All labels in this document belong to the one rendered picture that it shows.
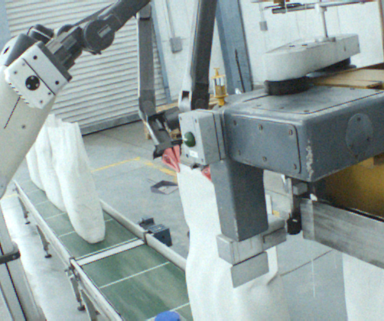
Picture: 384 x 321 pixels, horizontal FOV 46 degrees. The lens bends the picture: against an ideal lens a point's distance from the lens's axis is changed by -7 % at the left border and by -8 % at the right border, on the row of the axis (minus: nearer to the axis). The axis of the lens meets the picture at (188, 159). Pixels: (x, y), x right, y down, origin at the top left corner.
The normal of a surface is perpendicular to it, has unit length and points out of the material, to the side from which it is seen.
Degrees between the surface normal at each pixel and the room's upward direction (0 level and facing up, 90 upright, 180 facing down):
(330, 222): 90
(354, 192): 90
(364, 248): 90
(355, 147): 90
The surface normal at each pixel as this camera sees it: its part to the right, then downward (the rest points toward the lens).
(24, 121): 0.47, 0.15
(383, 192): -0.86, 0.27
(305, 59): 0.79, 0.03
